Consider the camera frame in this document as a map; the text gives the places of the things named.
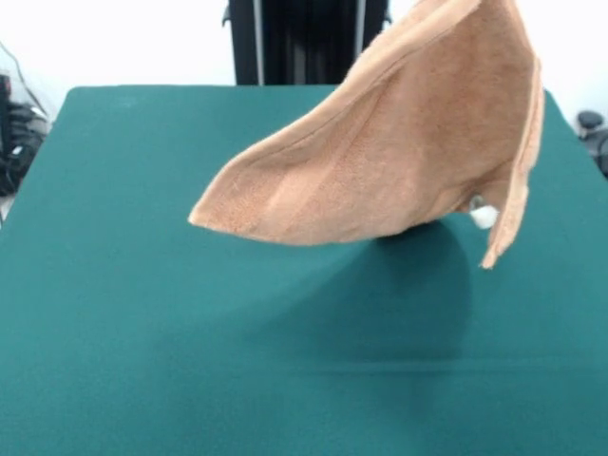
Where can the tan terry towel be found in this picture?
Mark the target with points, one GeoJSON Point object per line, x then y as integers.
{"type": "Point", "coordinates": [404, 142]}

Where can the dark green table cloth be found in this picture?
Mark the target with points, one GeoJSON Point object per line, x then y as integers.
{"type": "Point", "coordinates": [142, 332]}

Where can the black bag pile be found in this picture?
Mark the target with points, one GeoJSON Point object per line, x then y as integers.
{"type": "Point", "coordinates": [24, 142]}

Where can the black round chair part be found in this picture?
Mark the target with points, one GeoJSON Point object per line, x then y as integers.
{"type": "Point", "coordinates": [591, 121]}

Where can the black case with red mark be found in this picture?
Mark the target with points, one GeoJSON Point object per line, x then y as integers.
{"type": "Point", "coordinates": [4, 109]}

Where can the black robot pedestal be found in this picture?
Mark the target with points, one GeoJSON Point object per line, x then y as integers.
{"type": "Point", "coordinates": [294, 43]}

